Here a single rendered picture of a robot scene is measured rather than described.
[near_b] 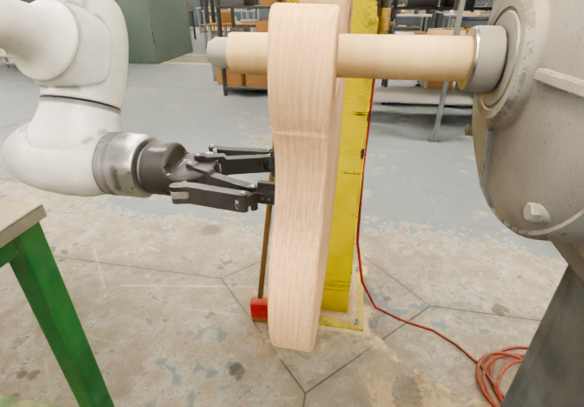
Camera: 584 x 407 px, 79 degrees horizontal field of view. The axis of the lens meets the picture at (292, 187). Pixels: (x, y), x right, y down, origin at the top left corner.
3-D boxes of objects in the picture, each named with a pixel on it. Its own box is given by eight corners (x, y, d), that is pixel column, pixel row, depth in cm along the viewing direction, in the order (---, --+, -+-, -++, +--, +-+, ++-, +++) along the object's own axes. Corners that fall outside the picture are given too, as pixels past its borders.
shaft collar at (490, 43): (501, 13, 25) (514, 47, 23) (479, 70, 29) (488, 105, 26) (471, 13, 26) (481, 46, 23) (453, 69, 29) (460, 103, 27)
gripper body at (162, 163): (170, 176, 55) (228, 182, 54) (141, 205, 48) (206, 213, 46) (162, 130, 51) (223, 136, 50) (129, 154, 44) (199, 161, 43)
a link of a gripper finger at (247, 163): (196, 182, 50) (196, 177, 51) (275, 176, 52) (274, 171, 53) (193, 156, 48) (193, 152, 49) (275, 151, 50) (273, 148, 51)
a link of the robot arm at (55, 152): (83, 201, 45) (93, 98, 45) (-20, 189, 48) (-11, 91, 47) (134, 198, 56) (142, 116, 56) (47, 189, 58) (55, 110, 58)
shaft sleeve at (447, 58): (469, 27, 26) (476, 50, 24) (456, 66, 28) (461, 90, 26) (234, 24, 29) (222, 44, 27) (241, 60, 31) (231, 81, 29)
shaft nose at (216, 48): (234, 31, 29) (225, 47, 27) (239, 58, 31) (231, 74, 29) (210, 30, 29) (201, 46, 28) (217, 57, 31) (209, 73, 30)
